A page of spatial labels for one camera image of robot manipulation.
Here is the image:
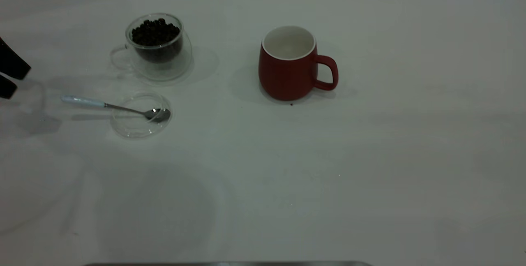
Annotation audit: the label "dark coffee beans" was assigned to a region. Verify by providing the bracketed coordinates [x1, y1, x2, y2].
[131, 19, 183, 63]

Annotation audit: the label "steel spoon with white handle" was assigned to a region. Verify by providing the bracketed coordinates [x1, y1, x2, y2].
[61, 95, 171, 123]

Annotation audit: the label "clear round glass lid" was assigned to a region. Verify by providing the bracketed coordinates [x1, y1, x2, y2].
[110, 92, 172, 139]

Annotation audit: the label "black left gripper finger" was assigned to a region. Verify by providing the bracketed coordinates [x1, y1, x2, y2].
[0, 75, 18, 99]
[0, 38, 31, 80]

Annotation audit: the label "clear double-wall glass cup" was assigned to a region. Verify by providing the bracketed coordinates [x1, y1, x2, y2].
[109, 13, 193, 81]

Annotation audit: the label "red ceramic mug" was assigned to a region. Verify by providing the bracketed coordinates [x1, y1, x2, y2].
[258, 26, 339, 102]

